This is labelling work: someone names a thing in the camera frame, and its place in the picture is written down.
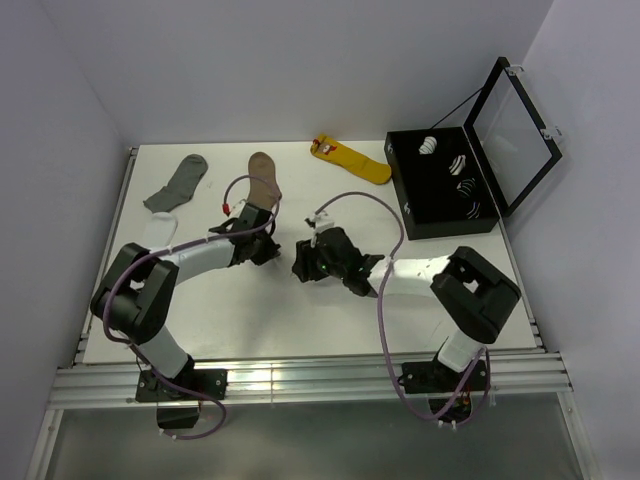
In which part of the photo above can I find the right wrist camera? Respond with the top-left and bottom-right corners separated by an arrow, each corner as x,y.
305,210 -> 335,248

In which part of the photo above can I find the black storage box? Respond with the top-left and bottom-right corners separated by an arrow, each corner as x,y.
384,127 -> 498,240

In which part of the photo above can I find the white sock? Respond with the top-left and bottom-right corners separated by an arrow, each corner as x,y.
418,136 -> 438,155
140,212 -> 178,251

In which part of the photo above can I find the dark striped rolled sock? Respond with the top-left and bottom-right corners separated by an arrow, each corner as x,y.
456,177 -> 476,199

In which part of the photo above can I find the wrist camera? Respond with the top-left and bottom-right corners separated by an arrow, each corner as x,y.
222,199 -> 246,218
305,210 -> 335,248

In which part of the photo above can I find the aluminium frame rail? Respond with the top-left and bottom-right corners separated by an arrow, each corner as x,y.
47,351 -> 572,410

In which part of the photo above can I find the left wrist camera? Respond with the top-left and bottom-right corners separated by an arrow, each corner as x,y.
222,199 -> 246,218

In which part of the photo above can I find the white rolled sock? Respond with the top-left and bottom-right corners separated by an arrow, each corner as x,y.
418,136 -> 438,155

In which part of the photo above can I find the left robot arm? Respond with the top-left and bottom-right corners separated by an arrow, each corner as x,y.
90,203 -> 279,399

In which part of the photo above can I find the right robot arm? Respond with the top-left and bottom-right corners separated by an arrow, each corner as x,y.
292,227 -> 521,390

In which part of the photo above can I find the box lid with glass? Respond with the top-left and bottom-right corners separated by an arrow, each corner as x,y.
463,57 -> 562,218

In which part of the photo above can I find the yellow sock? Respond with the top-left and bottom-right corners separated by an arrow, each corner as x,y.
310,134 -> 392,185

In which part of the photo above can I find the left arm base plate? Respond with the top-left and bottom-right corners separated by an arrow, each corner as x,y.
135,369 -> 227,403

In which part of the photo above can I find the dark rolled sock lower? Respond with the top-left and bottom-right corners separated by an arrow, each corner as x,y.
466,200 -> 482,219

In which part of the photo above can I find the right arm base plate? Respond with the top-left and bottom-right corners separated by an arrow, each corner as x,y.
398,360 -> 489,394

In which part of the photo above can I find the grey sock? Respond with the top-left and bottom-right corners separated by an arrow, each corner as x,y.
143,154 -> 209,213

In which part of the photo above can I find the brown striped sock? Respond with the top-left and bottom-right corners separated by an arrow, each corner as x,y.
245,152 -> 282,211

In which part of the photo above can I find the striped rolled sock upper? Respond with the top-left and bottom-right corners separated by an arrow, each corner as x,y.
449,154 -> 466,176

